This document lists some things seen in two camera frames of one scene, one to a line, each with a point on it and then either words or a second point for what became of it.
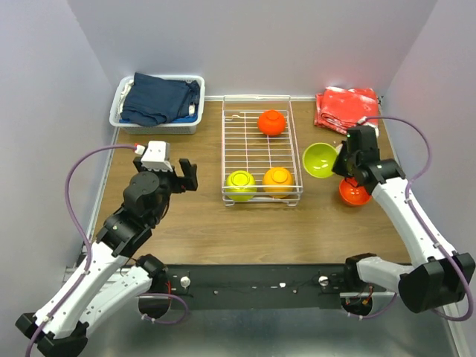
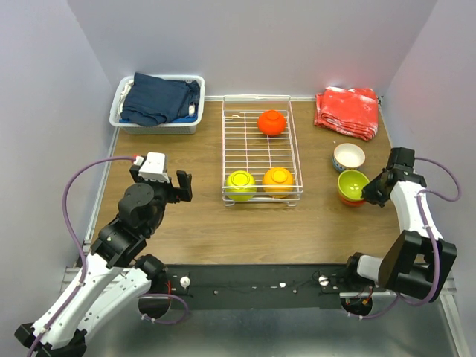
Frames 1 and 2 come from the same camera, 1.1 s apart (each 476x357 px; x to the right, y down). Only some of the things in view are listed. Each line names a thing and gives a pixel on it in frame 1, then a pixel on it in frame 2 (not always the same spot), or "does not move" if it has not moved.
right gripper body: (344, 161) → (381, 175)
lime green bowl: (317, 160) → (350, 183)
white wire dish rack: (259, 154) does not move
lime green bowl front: (240, 178) does not move
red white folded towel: (338, 108) does not move
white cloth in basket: (124, 92) does not move
